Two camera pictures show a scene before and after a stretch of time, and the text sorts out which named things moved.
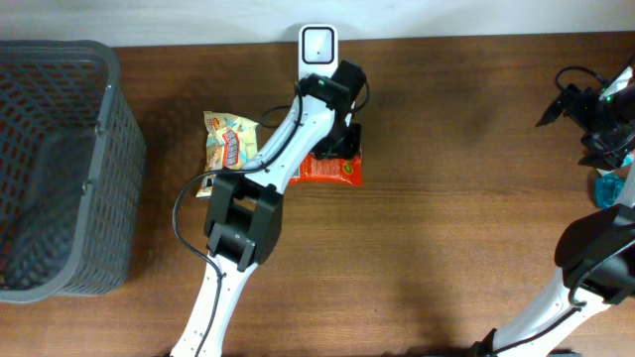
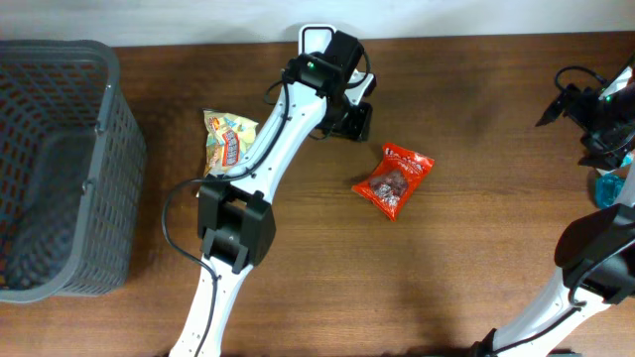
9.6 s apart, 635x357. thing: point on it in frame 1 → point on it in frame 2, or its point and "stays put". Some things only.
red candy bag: [335, 171] → [393, 180]
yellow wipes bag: [231, 142] stays put
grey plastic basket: [72, 154] stays put
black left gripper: [351, 149] → [359, 128]
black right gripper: [609, 150] stays put
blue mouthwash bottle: [609, 185] stays put
